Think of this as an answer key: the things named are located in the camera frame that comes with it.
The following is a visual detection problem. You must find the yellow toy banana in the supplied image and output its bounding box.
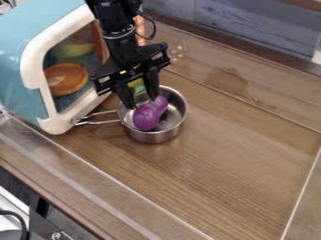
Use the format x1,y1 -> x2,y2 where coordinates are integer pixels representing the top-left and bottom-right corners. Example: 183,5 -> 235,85
127,78 -> 147,97

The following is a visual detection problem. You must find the silver metal pot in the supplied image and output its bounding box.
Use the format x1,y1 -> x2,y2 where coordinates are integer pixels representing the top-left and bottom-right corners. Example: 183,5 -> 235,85
70,85 -> 189,143

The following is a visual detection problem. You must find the black cable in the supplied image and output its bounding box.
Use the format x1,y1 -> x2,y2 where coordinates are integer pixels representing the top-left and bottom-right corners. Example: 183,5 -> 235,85
0,209 -> 31,240

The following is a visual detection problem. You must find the blue toy microwave oven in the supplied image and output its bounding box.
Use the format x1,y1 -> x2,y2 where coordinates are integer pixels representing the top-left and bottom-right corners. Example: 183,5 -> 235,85
0,0 -> 110,135

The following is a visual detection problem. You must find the purple toy eggplant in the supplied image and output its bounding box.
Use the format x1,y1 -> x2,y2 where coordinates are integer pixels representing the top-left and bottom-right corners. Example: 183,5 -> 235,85
132,96 -> 169,131

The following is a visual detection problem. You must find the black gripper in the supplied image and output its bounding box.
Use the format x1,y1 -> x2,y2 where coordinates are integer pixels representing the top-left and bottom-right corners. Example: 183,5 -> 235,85
90,29 -> 171,110

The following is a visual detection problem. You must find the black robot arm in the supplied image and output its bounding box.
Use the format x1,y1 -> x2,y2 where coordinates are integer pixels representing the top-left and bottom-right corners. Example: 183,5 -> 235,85
84,0 -> 171,110

